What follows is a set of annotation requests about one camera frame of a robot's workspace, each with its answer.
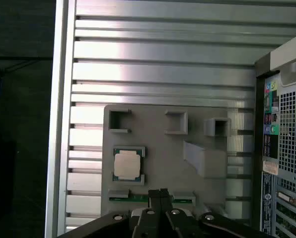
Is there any green RAM stick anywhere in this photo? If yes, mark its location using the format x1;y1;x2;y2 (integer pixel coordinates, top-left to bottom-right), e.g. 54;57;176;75
109;195;196;202

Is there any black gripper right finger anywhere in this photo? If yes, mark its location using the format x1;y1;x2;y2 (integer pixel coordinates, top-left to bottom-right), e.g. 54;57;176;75
160;188;271;238

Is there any grey plastic parts rack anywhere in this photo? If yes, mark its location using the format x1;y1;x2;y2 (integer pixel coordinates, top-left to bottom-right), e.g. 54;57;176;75
100;104;254;224

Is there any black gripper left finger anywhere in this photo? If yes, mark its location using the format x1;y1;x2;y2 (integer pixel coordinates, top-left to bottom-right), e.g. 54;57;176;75
56;188;163;238

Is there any CPU with silver top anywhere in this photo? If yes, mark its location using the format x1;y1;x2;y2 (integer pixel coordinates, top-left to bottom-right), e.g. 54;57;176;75
112;148;146;184

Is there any black open PC case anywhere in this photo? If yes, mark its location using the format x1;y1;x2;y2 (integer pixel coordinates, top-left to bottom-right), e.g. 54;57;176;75
253;29;296;238

